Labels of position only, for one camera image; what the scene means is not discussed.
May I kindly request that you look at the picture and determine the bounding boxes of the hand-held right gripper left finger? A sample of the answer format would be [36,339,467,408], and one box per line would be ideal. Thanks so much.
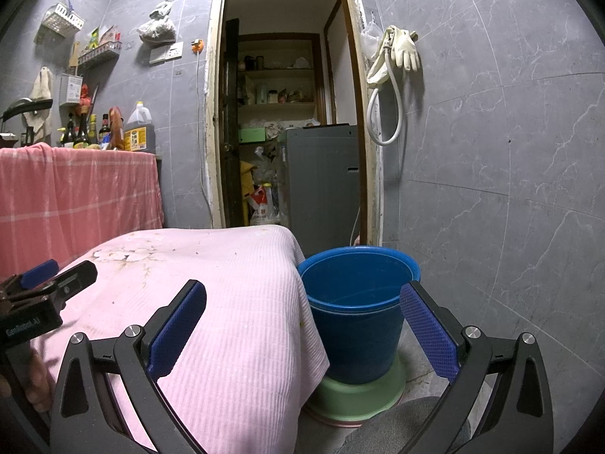
[50,280,208,454]

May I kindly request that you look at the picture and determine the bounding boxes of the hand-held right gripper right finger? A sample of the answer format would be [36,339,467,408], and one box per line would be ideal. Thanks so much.
[399,281,555,454]

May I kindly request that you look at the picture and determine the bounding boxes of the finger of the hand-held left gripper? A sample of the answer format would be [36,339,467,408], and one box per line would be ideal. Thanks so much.
[46,260,98,314]
[0,259,60,302]

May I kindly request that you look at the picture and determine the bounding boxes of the blue plastic bucket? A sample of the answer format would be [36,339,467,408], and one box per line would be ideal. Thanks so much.
[298,246,421,385]

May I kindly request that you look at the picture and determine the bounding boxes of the person's left hand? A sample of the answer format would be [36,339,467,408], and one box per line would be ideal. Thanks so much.
[26,347,57,406]

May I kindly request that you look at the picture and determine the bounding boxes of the pink floral blanket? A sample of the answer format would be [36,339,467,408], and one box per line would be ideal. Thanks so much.
[31,225,330,454]

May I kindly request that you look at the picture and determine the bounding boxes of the red checked cloth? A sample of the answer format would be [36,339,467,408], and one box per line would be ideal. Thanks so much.
[0,142,164,280]

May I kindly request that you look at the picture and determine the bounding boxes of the green plastic basin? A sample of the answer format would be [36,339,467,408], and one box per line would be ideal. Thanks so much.
[312,357,408,421]

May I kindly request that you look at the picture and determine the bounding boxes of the red white bottle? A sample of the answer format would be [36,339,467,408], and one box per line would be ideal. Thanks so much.
[248,183,279,226]

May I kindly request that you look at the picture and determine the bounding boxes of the brown sauce bottle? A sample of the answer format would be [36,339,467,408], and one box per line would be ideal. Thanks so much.
[108,106,125,151]

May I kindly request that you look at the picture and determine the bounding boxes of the large cooking oil jug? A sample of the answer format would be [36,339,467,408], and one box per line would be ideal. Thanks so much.
[124,101,157,153]

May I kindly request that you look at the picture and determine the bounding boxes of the yellow bag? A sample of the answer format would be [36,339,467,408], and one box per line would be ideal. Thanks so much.
[240,161,256,199]

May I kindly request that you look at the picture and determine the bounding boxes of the black frying pan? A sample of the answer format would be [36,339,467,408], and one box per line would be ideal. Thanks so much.
[1,98,54,121]

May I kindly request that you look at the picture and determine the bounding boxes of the white hanging towel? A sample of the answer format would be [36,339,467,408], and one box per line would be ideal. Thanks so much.
[25,67,54,132]

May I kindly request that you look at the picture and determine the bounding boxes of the metal utensil holder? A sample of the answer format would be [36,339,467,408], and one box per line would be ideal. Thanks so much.
[59,73,83,105]

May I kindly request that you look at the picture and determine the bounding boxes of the dark wooden door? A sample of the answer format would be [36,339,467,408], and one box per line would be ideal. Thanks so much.
[218,18,242,228]

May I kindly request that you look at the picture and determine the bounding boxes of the storage shelf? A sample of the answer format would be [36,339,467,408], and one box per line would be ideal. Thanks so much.
[236,33,327,128]

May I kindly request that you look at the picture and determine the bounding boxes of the white plastic basket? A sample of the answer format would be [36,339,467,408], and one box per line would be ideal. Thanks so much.
[34,2,86,44]

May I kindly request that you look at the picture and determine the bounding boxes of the filled plastic bag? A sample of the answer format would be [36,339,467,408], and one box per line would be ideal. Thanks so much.
[137,0,177,43]

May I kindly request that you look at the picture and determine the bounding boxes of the cream rubber gloves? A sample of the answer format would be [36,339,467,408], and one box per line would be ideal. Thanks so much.
[391,28,420,73]

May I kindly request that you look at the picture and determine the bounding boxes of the clear hanging plastic bag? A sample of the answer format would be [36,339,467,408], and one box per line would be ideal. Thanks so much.
[360,12,383,58]

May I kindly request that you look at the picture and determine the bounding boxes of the grey wall rack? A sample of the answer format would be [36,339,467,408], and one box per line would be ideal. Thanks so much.
[77,42,122,67]

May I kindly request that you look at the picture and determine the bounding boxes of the wooden door frame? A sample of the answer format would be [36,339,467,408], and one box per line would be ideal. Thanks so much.
[203,0,383,247]

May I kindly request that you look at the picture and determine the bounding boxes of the wall power socket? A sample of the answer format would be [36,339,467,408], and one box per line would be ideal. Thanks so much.
[149,42,184,64]

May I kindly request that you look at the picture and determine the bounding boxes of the white hose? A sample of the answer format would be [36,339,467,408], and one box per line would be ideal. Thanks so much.
[366,26,405,146]

